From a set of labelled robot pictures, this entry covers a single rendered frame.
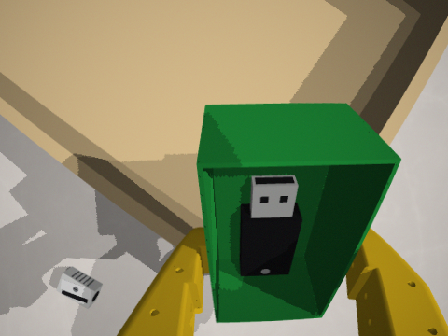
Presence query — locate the tan open tray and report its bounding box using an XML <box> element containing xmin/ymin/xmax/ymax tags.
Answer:
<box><xmin>0</xmin><ymin>0</ymin><xmax>448</xmax><ymax>247</ymax></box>

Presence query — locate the black usb stick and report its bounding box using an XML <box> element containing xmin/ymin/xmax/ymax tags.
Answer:
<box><xmin>240</xmin><ymin>175</ymin><xmax>302</xmax><ymax>276</ymax></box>

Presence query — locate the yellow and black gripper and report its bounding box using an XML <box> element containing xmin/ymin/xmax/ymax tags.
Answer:
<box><xmin>117</xmin><ymin>227</ymin><xmax>448</xmax><ymax>336</ymax></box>

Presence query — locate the green box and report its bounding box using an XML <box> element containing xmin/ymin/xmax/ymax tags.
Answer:
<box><xmin>197</xmin><ymin>103</ymin><xmax>401</xmax><ymax>323</ymax></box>

